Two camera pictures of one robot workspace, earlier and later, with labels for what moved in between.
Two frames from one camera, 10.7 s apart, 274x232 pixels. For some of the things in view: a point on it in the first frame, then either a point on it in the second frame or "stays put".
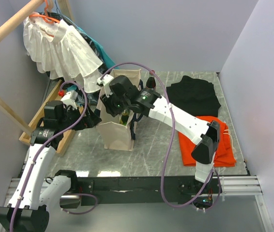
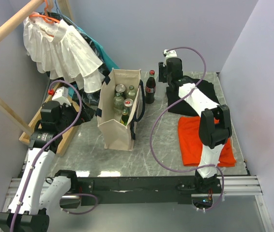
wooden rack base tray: [68, 137] stays put
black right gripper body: [114, 105] to [169, 76]
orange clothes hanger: [48, 19] stays put
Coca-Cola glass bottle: [151, 80] stays put
